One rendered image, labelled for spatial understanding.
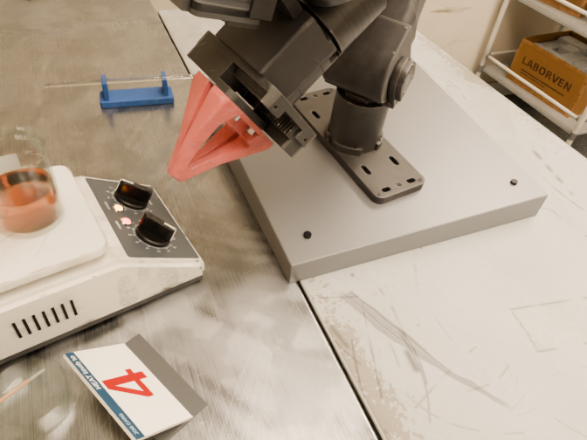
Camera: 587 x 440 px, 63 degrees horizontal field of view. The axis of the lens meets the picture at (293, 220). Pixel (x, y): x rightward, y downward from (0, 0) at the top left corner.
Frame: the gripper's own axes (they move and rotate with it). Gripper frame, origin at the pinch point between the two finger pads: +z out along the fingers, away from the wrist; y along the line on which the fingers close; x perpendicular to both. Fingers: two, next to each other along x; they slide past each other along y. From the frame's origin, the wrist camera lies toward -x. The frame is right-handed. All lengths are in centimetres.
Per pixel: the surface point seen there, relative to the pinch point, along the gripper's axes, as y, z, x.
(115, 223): -4.2, 8.4, 2.6
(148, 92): -33.4, 1.0, 15.6
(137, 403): 10.5, 13.9, 2.9
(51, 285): 0.5, 13.1, -1.9
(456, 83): -17, -35, 46
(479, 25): -110, -116, 174
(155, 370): 7.4, 13.6, 6.1
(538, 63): -77, -116, 181
